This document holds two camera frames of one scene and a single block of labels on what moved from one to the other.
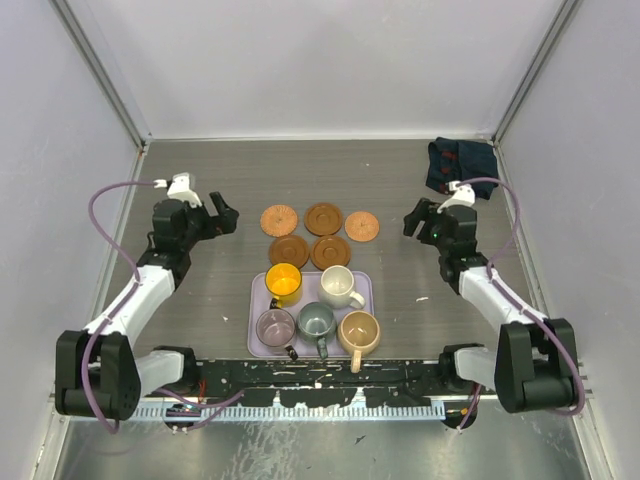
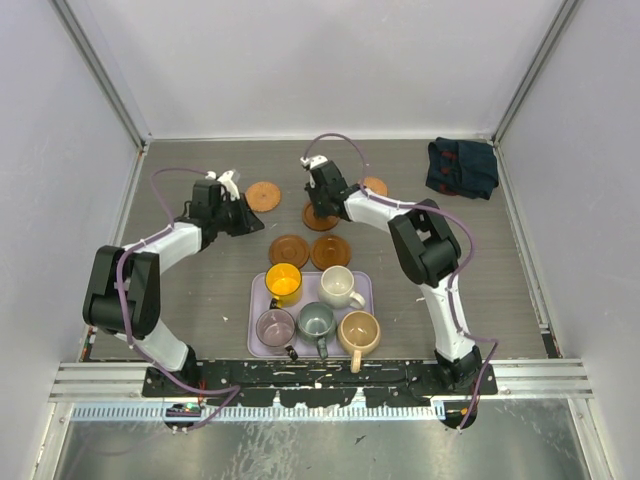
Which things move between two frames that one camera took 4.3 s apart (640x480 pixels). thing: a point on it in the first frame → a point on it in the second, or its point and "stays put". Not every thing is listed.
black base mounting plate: (319, 384) stays put
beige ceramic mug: (358, 332) stays put
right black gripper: (423, 212) → (312, 190)
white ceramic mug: (336, 289) stays put
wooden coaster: (329, 250) stays put
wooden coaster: (288, 249) stays put
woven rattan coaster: (279, 220) → (262, 196)
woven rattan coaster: (362, 226) → (376, 185)
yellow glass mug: (285, 281) stays put
